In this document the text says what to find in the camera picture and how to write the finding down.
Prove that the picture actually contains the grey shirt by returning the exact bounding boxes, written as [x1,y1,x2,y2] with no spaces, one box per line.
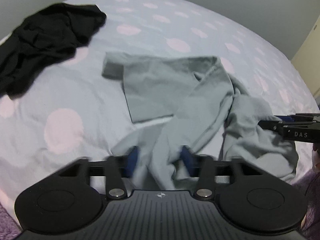
[103,52,298,190]

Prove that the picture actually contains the right hand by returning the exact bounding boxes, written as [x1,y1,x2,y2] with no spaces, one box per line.
[312,144,320,173]

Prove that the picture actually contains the purple fuzzy sleeve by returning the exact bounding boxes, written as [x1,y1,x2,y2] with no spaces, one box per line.
[293,170,319,240]

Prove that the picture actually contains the cream door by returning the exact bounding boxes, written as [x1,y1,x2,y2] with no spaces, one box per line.
[291,18,320,98]

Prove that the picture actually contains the polka dot bed sheet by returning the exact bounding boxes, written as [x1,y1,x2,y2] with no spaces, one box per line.
[1,0,318,213]

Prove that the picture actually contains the black garment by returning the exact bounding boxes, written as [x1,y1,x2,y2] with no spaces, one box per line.
[1,3,107,96]

